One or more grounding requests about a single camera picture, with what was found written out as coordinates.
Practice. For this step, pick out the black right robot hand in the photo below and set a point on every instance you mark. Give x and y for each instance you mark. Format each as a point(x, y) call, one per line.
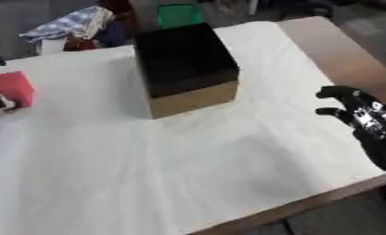
point(375, 134)

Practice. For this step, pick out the red block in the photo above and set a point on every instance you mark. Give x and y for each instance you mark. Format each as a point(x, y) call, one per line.
point(12, 87)

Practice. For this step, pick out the cardboard box with black inside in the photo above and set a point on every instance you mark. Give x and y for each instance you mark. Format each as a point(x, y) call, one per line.
point(185, 61)

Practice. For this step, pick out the blue checked cloth pile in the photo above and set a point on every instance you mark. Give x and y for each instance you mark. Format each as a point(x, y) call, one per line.
point(67, 24)

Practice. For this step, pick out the green square object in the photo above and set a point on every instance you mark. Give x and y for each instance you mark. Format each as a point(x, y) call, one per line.
point(178, 14)

